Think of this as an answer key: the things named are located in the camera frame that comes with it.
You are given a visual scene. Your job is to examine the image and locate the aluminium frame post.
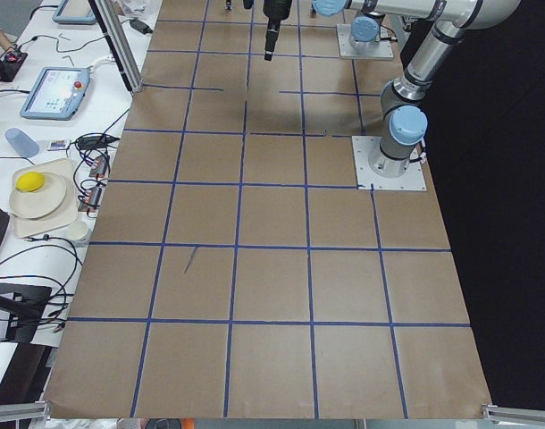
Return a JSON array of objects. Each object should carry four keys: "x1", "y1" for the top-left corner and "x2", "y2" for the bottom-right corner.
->
[{"x1": 88, "y1": 0, "x2": 143, "y2": 94}]

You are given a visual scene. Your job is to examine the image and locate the yellow lemon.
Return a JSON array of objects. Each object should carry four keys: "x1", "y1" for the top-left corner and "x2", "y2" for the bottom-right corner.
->
[{"x1": 15, "y1": 172, "x2": 46, "y2": 192}]

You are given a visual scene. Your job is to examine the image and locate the blue plastic cup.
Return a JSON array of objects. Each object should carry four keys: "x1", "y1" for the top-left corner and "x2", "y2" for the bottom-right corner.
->
[{"x1": 4, "y1": 128, "x2": 39, "y2": 158}]

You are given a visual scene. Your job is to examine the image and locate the beige tray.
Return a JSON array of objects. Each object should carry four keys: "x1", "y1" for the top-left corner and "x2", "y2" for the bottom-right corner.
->
[{"x1": 9, "y1": 158, "x2": 78, "y2": 238}]

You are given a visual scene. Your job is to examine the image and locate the black power adapter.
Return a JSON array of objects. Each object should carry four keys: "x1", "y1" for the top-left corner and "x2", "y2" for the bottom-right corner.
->
[{"x1": 130, "y1": 18, "x2": 153, "y2": 35}]

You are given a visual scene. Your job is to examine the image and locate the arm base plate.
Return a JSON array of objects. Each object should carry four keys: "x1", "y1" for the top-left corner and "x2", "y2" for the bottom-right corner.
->
[
  {"x1": 337, "y1": 24, "x2": 394, "y2": 61},
  {"x1": 352, "y1": 136, "x2": 427, "y2": 192}
]

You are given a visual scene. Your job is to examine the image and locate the blue teach pendant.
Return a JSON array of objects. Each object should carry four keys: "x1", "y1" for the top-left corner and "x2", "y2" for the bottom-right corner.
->
[
  {"x1": 53, "y1": 0, "x2": 96, "y2": 25},
  {"x1": 20, "y1": 67, "x2": 90, "y2": 121}
]

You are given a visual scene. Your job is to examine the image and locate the person hand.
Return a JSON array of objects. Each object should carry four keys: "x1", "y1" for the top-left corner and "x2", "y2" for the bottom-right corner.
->
[{"x1": 0, "y1": 34, "x2": 16, "y2": 55}]

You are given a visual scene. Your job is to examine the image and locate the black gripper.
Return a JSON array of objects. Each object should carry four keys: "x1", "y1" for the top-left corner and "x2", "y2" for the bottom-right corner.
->
[{"x1": 264, "y1": 20, "x2": 280, "y2": 62}]

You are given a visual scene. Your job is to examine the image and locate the black monitor stand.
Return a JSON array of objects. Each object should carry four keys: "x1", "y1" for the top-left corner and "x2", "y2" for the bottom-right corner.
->
[{"x1": 0, "y1": 282, "x2": 52, "y2": 343}]

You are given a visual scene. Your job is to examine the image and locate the beige plate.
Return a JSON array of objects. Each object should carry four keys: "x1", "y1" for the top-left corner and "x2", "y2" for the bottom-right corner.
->
[{"x1": 9, "y1": 172, "x2": 67, "y2": 219}]

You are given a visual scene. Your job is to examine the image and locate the white paper cup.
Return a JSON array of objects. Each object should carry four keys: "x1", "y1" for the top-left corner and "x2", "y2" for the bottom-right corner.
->
[{"x1": 66, "y1": 221, "x2": 92, "y2": 247}]

